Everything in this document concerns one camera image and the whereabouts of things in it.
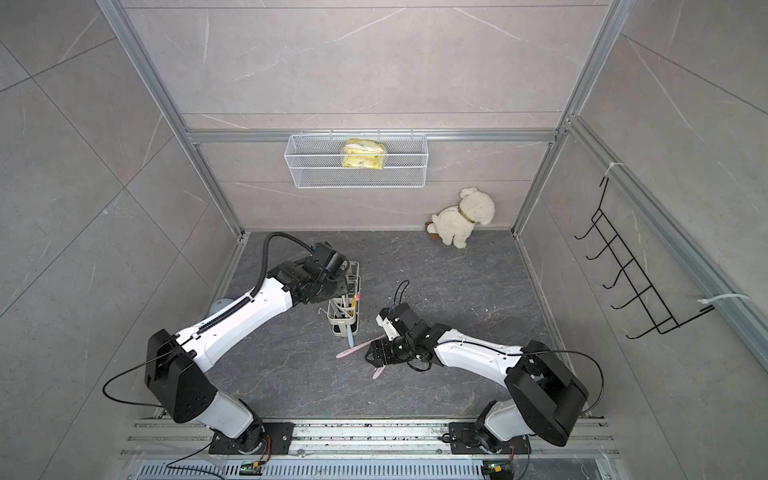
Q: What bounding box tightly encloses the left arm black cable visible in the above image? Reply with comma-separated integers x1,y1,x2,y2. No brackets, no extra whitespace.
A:
248,232,316,298

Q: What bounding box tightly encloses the white wire mesh basket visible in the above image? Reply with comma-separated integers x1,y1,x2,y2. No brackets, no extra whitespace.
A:
284,134,429,189

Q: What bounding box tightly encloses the light blue toothbrush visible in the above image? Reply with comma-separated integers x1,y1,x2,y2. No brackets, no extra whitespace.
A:
346,324,355,349

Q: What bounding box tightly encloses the white plush dog toy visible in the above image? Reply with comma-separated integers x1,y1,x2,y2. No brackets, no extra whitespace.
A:
425,187,495,249

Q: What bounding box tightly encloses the pink toothbrush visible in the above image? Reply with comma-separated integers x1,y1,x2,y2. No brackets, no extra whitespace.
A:
372,366,386,380
335,339,375,359

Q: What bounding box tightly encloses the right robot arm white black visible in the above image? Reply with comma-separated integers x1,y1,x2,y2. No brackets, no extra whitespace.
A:
365,324,589,453

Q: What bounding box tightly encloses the cream toothbrush holder organizer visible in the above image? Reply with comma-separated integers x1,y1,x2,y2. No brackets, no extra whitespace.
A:
327,261,361,341

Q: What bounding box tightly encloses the aluminium mounting rail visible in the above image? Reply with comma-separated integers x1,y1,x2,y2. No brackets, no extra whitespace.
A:
117,418,620,460

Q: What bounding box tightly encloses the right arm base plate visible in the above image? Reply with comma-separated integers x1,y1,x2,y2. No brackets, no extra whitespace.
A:
440,422,531,455

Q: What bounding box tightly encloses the yellow wipes packet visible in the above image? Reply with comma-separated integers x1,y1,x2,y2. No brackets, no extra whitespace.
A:
342,139,388,170

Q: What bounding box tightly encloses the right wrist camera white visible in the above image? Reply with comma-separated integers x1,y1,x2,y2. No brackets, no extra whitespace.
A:
376,303,418,340

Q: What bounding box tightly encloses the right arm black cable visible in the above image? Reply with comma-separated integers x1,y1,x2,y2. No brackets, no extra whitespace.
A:
392,279,605,415

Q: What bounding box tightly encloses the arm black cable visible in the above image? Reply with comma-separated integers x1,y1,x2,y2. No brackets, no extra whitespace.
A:
248,232,316,298
392,279,605,415

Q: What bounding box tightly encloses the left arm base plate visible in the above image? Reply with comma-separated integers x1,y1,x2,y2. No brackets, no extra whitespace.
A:
208,422,295,455

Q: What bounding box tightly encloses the black wire hook rack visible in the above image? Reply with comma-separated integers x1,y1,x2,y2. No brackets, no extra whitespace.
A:
574,177,715,340

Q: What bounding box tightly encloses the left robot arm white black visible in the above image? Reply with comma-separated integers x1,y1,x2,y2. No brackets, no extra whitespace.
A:
144,232,351,453

